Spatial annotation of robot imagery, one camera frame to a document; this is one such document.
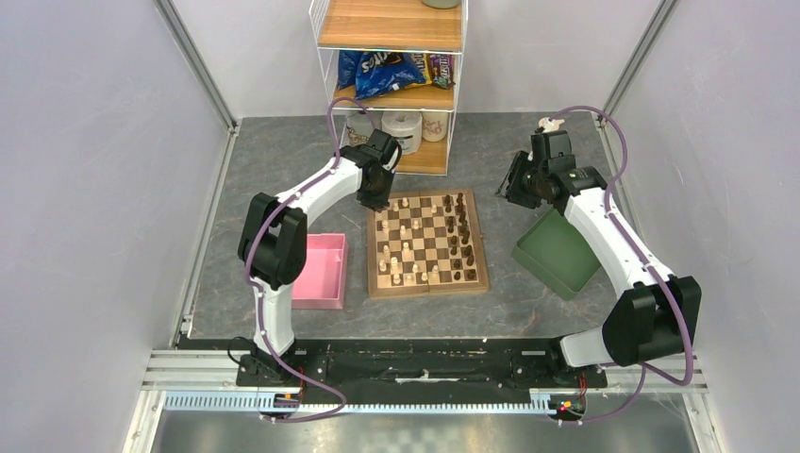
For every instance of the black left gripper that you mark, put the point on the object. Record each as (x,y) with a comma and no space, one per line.
(380,202)

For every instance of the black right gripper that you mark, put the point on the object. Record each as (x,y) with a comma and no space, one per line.
(510,185)

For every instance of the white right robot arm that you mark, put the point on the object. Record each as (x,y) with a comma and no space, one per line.
(656,312)

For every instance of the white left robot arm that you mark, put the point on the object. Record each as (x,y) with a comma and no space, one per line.
(274,240)

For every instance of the wooden chess board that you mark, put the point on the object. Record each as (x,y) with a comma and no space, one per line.
(426,243)

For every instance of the white patterned mug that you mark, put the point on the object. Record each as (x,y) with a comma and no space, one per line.
(360,126)

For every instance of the white toilet paper roll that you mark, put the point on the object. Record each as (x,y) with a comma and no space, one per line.
(406,127)

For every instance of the green soap pump bottle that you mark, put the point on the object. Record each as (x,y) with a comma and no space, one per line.
(548,125)

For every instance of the pink printed cup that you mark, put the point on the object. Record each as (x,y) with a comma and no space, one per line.
(435,125)

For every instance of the green plastic bin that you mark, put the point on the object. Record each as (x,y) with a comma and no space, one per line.
(554,251)

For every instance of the blue chips bag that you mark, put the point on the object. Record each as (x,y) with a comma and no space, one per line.
(374,74)

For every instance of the dark candy bag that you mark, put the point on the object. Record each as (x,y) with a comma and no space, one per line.
(441,70)

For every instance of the pink plastic bin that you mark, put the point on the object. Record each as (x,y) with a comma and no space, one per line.
(322,283)

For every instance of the white wire wooden shelf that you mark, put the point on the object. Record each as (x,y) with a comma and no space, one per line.
(416,27)

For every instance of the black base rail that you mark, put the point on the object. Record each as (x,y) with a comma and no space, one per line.
(408,372)

